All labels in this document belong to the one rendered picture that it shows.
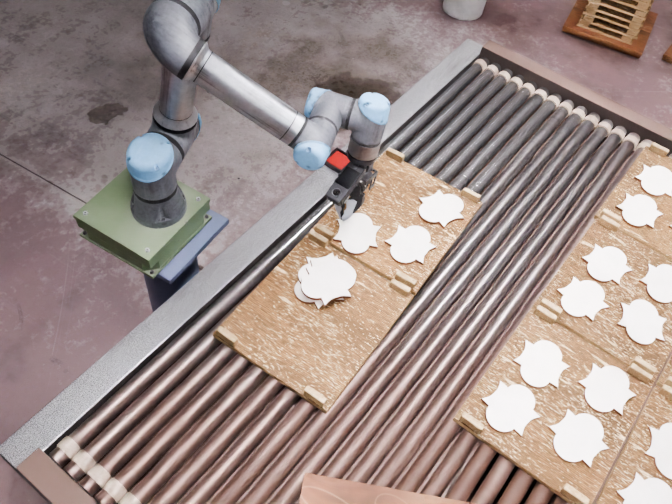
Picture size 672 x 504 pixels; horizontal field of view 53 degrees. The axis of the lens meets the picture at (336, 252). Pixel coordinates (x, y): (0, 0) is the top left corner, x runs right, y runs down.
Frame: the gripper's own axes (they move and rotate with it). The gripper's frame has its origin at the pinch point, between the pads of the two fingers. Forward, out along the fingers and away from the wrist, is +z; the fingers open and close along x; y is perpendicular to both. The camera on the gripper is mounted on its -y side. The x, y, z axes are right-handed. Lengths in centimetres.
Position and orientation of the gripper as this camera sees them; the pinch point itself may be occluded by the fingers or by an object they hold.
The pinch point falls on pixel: (341, 217)
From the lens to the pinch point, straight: 178.0
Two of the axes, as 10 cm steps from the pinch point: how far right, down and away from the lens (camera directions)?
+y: 5.3, -5.1, 6.8
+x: -8.3, -4.9, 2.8
